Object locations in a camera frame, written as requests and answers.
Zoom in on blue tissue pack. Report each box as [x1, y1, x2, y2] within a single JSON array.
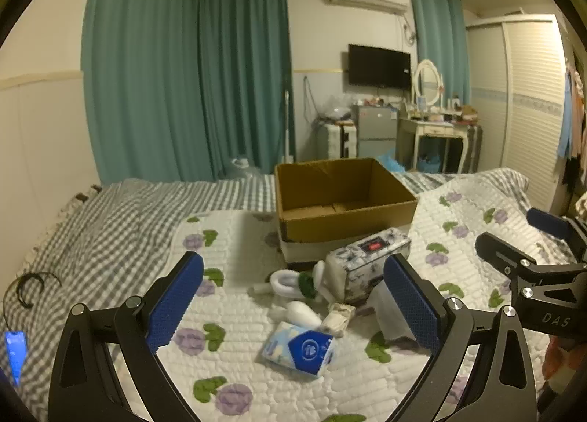
[[262, 322, 338, 379]]

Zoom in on white mop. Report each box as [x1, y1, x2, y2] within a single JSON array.
[[277, 89, 295, 166]]

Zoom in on group of cosmetics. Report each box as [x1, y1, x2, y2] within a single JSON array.
[[404, 94, 480, 126]]

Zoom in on oval white mirror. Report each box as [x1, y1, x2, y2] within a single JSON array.
[[413, 59, 446, 109]]

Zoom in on clear plastic bag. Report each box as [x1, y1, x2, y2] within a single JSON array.
[[314, 94, 355, 127]]

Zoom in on brown cardboard box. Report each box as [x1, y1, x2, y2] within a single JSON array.
[[274, 157, 419, 272]]

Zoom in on hanging clothes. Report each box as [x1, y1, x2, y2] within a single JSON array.
[[557, 54, 587, 185]]

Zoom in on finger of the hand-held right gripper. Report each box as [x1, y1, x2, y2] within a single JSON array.
[[475, 232, 538, 280], [526, 207, 572, 239]]

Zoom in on grey mini fridge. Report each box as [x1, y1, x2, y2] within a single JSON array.
[[352, 105, 399, 159]]

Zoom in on small crumpled beige packet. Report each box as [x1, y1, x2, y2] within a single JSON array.
[[321, 303, 357, 336]]

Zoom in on white green plush toy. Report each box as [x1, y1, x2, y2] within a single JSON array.
[[249, 261, 342, 328]]

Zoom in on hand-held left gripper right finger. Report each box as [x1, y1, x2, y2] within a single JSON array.
[[383, 253, 538, 422]]

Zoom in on black wall television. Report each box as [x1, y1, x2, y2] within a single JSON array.
[[347, 43, 412, 89]]

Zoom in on black cable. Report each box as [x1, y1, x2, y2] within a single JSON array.
[[2, 272, 62, 332]]

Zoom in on white floral quilt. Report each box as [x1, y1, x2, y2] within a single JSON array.
[[112, 167, 553, 422]]

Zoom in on white dressing table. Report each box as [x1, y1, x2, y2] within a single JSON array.
[[397, 106, 483, 174]]

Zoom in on phone with blue screen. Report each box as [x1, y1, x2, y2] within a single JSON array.
[[4, 331, 29, 387]]

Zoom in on orange white patterned cloth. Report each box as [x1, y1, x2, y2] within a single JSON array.
[[542, 338, 587, 392]]

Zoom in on narrow teal curtain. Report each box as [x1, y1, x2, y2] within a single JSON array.
[[409, 0, 472, 105]]

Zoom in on large water bottle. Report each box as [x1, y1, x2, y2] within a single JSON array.
[[225, 156, 265, 181]]

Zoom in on wide teal curtain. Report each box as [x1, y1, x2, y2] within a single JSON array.
[[81, 0, 217, 185]]

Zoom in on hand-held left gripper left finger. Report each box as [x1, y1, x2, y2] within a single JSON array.
[[47, 251, 205, 422]]

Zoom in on floral print tissue pack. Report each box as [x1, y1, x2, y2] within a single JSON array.
[[325, 228, 412, 305]]

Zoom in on white wardrobe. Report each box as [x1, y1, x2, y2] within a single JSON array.
[[465, 14, 579, 217]]

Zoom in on blue plastic bag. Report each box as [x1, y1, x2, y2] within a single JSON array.
[[375, 149, 407, 174]]

